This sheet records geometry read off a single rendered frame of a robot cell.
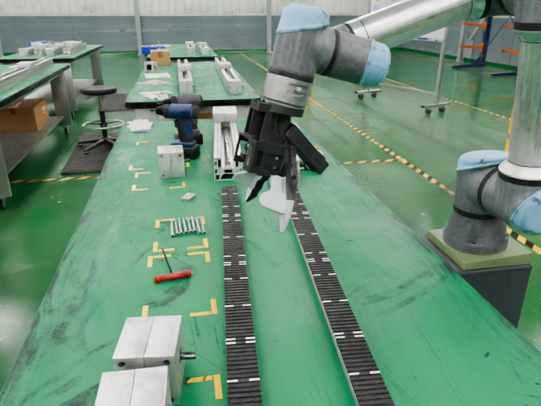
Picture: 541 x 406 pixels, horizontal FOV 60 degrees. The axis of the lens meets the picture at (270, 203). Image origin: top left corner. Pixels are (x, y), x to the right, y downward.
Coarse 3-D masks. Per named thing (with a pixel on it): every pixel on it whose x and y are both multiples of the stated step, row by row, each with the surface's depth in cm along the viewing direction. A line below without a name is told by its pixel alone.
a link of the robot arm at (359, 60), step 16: (336, 32) 74; (336, 48) 74; (352, 48) 75; (368, 48) 76; (384, 48) 77; (336, 64) 75; (352, 64) 75; (368, 64) 76; (384, 64) 77; (352, 80) 78; (368, 80) 78
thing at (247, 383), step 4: (228, 380) 73; (232, 380) 73; (236, 380) 73; (240, 380) 73; (244, 380) 73; (248, 380) 73; (252, 380) 73; (256, 380) 73; (228, 384) 72; (232, 384) 72; (236, 384) 72; (240, 384) 72; (244, 384) 72; (248, 384) 72; (252, 384) 72; (256, 384) 72; (228, 388) 72; (232, 388) 72; (236, 388) 72; (240, 388) 72
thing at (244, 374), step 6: (228, 372) 74; (234, 372) 74; (240, 372) 74; (246, 372) 75; (252, 372) 75; (228, 378) 73; (234, 378) 74; (240, 378) 74; (246, 378) 74; (252, 378) 74
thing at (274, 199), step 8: (280, 176) 78; (272, 184) 77; (280, 184) 78; (272, 192) 77; (280, 192) 78; (264, 200) 76; (272, 200) 76; (280, 200) 77; (288, 200) 77; (272, 208) 76; (280, 208) 77; (288, 208) 77; (280, 216) 78; (288, 216) 77; (280, 224) 78; (280, 232) 78
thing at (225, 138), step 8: (216, 128) 206; (224, 128) 218; (232, 128) 206; (216, 136) 193; (224, 136) 204; (232, 136) 193; (216, 144) 181; (224, 144) 192; (232, 144) 191; (216, 152) 171; (224, 152) 185; (232, 152) 185; (240, 152) 171; (216, 160) 165; (224, 160) 175; (232, 160) 175; (216, 168) 167; (224, 168) 167; (232, 168) 167; (240, 168) 172; (216, 176) 171; (224, 176) 171; (232, 176) 171
